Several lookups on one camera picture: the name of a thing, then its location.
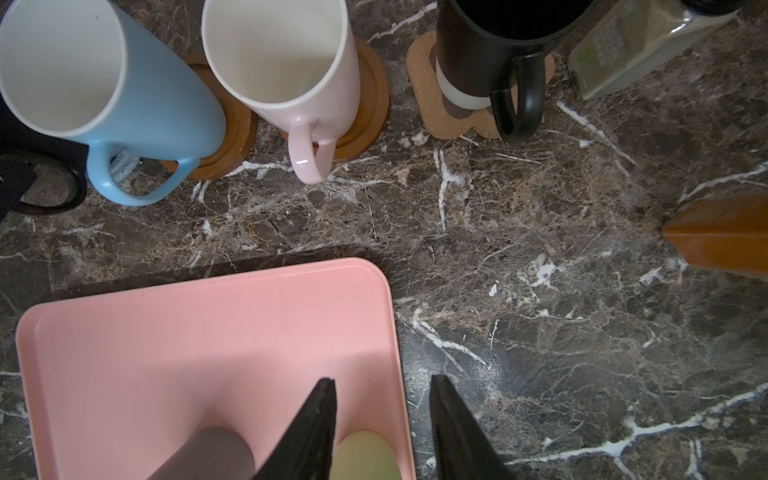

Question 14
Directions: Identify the small olive bottle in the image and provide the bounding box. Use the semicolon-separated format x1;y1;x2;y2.
568;0;745;100

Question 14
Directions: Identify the black mug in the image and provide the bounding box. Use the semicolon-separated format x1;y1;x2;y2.
436;0;594;143
1;102;88;218

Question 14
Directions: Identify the blue grey round coaster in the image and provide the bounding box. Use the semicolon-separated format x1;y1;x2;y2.
109;150;142;183

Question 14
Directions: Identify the small amber bottle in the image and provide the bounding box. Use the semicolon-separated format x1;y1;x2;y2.
662;194;767;278

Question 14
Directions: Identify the brown wooden coaster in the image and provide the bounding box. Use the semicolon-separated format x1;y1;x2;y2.
139;52;257;189
278;37;390;163

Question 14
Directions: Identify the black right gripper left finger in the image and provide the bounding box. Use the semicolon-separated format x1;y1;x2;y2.
252;378;337;480

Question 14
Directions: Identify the light green mug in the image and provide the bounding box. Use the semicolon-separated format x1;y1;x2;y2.
329;430;402;480

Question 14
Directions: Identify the white pink mug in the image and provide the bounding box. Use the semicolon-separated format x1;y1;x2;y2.
201;0;361;185

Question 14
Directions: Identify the blue mug white inside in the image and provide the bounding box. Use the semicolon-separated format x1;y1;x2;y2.
1;0;227;207

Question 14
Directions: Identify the grey mug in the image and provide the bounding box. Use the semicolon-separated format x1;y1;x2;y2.
148;428;256;480

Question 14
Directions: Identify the pink rectangular tray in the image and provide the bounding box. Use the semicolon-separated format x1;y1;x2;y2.
16;258;415;479

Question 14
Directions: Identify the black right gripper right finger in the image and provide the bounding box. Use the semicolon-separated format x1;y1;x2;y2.
429;374;515;480

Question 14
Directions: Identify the brown paw shaped coaster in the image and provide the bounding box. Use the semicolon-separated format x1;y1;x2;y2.
406;30;555;139

